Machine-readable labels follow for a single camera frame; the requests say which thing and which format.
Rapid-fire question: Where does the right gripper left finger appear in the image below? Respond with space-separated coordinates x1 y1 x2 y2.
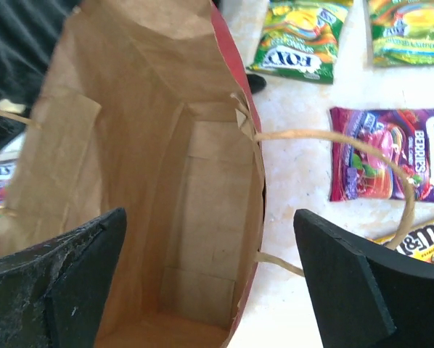
0 208 127 347

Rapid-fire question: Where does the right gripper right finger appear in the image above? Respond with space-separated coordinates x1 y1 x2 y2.
293 209 434 347

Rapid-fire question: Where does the yellow m&m's packet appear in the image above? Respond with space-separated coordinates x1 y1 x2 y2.
371 220 434 268

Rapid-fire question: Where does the red brown paper bag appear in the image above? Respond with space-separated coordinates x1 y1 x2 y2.
0 0 417 348

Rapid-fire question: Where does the dark green fox's packet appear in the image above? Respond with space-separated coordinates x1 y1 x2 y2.
247 0 353 84

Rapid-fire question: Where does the green yellow snack packet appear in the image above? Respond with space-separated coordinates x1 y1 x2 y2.
367 0 434 67

